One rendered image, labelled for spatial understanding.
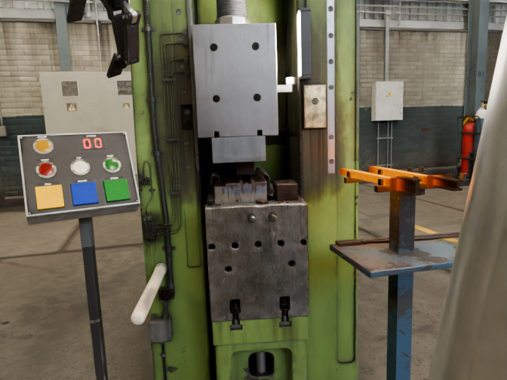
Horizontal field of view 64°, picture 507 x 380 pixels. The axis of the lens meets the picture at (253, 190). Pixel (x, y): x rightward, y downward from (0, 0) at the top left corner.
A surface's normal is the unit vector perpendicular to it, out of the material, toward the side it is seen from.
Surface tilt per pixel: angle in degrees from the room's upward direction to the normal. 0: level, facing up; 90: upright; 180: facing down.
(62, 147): 60
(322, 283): 90
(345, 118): 90
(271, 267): 90
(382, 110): 90
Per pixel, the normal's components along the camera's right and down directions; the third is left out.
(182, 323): 0.06, 0.15
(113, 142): 0.40, -0.39
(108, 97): 0.29, 0.15
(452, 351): -1.00, -0.07
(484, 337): -0.95, 0.00
